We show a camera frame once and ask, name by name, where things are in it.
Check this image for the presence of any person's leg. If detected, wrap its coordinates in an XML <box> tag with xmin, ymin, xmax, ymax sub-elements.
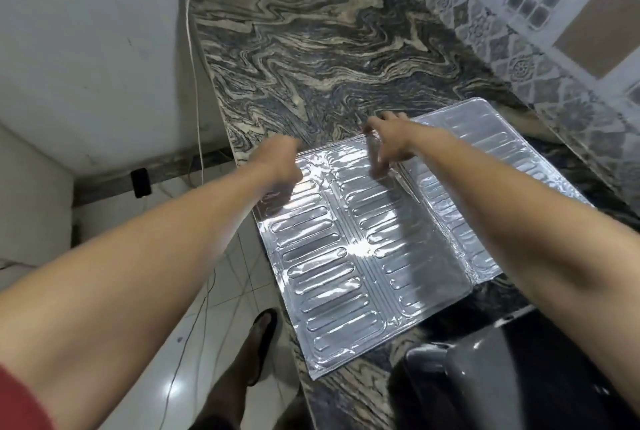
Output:
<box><xmin>192</xmin><ymin>330</ymin><xmax>313</xmax><ymax>430</ymax></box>

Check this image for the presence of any silver embossed foil sheet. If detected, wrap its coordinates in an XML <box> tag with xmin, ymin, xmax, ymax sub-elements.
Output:
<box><xmin>251</xmin><ymin>97</ymin><xmax>596</xmax><ymax>381</ymax></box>

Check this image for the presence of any person's right hand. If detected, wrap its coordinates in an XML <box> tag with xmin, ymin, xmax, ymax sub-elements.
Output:
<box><xmin>362</xmin><ymin>112</ymin><xmax>427</xmax><ymax>180</ymax></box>

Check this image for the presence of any black glass stove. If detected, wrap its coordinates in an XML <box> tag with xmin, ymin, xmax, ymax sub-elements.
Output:
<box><xmin>389</xmin><ymin>304</ymin><xmax>640</xmax><ymax>430</ymax></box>

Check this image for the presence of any white wall cable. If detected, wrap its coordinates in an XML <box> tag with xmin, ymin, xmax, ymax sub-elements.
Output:
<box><xmin>183</xmin><ymin>0</ymin><xmax>207</xmax><ymax>187</ymax></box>

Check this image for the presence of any person's left hand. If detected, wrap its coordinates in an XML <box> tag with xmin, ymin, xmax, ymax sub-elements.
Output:
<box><xmin>248</xmin><ymin>135</ymin><xmax>304</xmax><ymax>196</ymax></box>

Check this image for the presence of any black wall plug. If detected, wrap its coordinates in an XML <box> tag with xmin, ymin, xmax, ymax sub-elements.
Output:
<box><xmin>130</xmin><ymin>168</ymin><xmax>152</xmax><ymax>199</ymax></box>

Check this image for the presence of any red sleeve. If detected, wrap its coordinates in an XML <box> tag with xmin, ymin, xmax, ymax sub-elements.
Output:
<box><xmin>0</xmin><ymin>364</ymin><xmax>57</xmax><ymax>430</ymax></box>

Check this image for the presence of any person's dark sandal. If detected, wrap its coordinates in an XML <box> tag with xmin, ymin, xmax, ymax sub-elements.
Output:
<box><xmin>247</xmin><ymin>308</ymin><xmax>279</xmax><ymax>387</ymax></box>

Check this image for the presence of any person's right forearm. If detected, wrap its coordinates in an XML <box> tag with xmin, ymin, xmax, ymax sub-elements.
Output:
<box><xmin>402</xmin><ymin>126</ymin><xmax>640</xmax><ymax>418</ymax></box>

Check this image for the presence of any thin floor cable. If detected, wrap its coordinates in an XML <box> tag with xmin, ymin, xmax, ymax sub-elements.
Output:
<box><xmin>161</xmin><ymin>269</ymin><xmax>217</xmax><ymax>430</ymax></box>

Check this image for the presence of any person's left forearm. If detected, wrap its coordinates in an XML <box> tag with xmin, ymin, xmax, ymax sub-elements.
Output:
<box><xmin>0</xmin><ymin>160</ymin><xmax>273</xmax><ymax>430</ymax></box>

